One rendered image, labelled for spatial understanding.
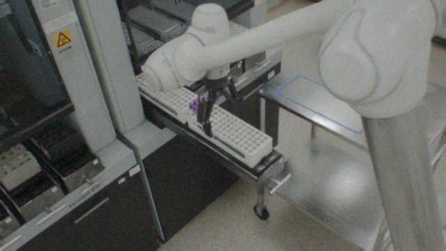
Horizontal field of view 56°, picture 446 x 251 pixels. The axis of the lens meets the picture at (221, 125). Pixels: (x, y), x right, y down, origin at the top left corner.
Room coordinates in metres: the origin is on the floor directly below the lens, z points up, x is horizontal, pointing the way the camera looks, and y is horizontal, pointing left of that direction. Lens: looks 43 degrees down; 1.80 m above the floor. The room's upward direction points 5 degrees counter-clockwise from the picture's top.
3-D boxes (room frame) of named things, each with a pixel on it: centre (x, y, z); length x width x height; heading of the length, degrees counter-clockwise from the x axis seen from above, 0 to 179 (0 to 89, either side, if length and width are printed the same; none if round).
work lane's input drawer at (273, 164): (1.10, 0.07, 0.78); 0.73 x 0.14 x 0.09; 43
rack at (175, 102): (1.24, 0.20, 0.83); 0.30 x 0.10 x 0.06; 43
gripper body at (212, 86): (1.03, 0.01, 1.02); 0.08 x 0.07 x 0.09; 133
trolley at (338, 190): (1.17, -0.51, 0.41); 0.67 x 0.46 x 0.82; 43
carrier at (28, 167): (0.89, 0.63, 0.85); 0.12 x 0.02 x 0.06; 133
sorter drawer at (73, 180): (1.17, 0.68, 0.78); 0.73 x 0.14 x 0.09; 43
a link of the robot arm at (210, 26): (1.02, 0.02, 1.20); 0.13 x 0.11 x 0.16; 138
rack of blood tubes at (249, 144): (1.00, -0.02, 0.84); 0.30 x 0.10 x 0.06; 43
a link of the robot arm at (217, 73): (1.03, 0.01, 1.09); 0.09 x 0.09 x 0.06
